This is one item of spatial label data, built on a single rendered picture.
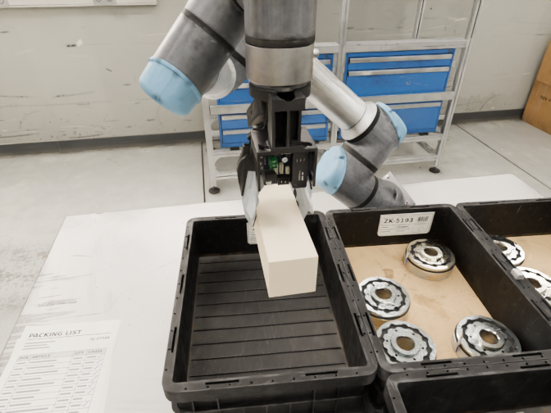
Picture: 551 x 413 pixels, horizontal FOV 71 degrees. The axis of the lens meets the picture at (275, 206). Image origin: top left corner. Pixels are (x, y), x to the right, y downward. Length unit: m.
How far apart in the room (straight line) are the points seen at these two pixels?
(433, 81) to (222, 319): 2.36
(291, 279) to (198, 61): 0.29
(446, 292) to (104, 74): 2.96
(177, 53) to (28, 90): 3.10
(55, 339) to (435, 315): 0.80
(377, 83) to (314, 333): 2.12
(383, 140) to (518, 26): 3.27
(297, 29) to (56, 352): 0.82
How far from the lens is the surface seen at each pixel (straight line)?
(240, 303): 0.79
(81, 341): 0.99
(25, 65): 3.51
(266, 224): 0.52
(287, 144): 0.44
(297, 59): 0.42
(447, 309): 0.85
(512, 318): 0.82
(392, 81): 2.71
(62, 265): 1.20
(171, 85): 0.49
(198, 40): 0.49
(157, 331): 0.95
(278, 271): 0.48
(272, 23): 0.41
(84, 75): 3.41
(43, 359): 0.99
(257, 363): 0.71
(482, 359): 0.66
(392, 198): 1.10
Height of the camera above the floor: 1.42
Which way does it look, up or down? 34 degrees down
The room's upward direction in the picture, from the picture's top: straight up
